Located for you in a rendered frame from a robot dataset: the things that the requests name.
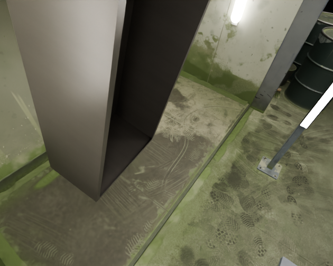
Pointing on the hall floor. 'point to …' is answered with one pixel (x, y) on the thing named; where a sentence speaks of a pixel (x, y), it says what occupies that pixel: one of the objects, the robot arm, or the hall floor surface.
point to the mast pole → (286, 146)
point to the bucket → (288, 74)
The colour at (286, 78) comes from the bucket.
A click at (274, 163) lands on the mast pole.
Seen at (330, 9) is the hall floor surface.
